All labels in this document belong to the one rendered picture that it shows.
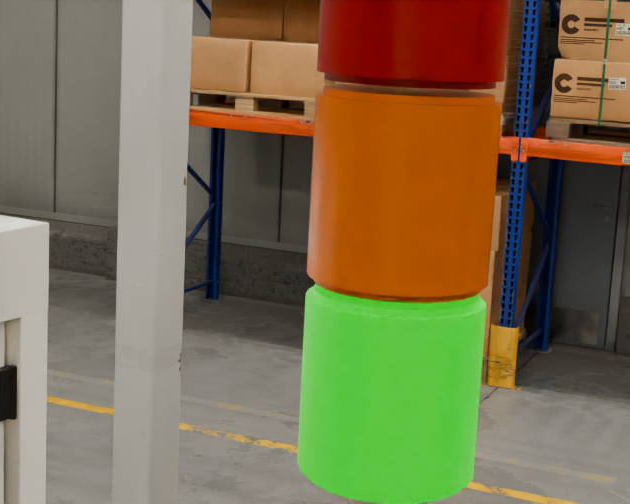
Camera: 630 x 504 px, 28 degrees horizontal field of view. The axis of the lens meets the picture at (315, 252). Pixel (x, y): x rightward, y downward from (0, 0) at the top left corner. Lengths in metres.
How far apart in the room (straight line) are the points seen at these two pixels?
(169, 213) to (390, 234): 2.62
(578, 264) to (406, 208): 9.01
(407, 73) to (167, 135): 2.59
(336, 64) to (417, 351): 0.08
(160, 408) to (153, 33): 0.88
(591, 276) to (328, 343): 9.00
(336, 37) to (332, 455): 0.11
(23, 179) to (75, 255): 0.90
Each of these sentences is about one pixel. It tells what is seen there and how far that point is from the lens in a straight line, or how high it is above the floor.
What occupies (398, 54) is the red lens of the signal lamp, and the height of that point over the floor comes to 2.28.
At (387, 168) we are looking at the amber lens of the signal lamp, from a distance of 0.32.
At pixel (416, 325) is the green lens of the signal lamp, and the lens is 0.32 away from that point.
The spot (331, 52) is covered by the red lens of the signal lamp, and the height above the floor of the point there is 2.28.
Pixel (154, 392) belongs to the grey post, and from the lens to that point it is 3.00.
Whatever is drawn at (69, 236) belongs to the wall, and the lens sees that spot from 11.07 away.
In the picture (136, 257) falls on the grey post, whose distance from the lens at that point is 2.95.
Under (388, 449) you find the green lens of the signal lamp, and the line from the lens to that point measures 0.33.
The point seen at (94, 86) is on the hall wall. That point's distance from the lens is 10.95.
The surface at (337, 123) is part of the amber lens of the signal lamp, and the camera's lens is 0.32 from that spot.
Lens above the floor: 2.29
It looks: 11 degrees down
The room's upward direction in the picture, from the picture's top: 3 degrees clockwise
